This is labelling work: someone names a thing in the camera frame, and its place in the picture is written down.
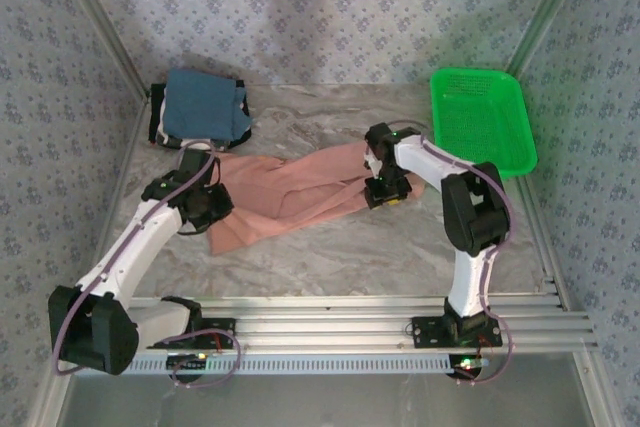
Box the pink t-shirt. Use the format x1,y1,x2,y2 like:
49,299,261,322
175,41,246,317
206,140,427,257

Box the green plastic basket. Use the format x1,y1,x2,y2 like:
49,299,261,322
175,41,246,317
428,67,540,182

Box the stack of folded clothes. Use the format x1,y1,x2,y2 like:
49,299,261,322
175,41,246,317
148,79,255,152

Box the blue folded t-shirt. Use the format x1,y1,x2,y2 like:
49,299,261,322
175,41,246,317
162,68,255,142

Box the small black circuit board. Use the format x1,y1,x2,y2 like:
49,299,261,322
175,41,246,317
166,352,209,373
449,355,490,379

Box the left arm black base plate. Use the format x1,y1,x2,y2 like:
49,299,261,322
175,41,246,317
145,317,237,350

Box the aluminium front rail frame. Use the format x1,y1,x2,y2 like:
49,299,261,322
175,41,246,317
124,295,600,352

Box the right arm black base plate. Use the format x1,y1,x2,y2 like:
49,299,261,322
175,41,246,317
410,315,504,348

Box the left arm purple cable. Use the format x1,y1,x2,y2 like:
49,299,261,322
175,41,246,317
51,141,242,389

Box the grey slotted cable duct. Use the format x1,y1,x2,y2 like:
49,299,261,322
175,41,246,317
119,354,494,377

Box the aluminium upright frame post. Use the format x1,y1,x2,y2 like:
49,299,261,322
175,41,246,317
52,0,152,98
505,0,597,76

